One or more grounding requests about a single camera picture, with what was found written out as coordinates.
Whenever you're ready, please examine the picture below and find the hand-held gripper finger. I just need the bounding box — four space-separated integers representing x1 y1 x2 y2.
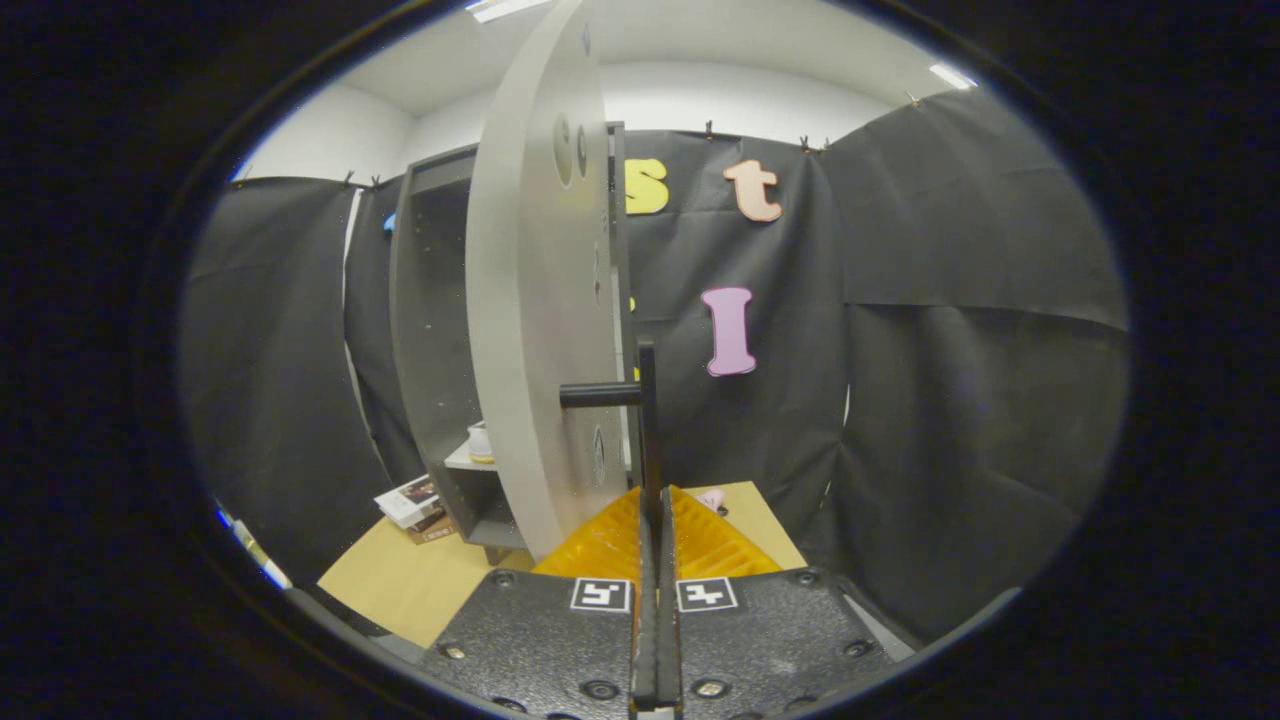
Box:
655 487 896 720
420 487 661 720

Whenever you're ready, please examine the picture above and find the black door handle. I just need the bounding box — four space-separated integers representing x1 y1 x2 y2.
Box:
559 337 661 521

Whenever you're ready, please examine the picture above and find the grey shoe cabinet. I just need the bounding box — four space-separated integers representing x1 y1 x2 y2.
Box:
388 122 643 553

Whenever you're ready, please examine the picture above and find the stack of books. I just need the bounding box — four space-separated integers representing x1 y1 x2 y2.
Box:
374 475 459 544

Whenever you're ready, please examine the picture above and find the long ceiling light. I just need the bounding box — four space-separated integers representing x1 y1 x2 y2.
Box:
467 0 551 23

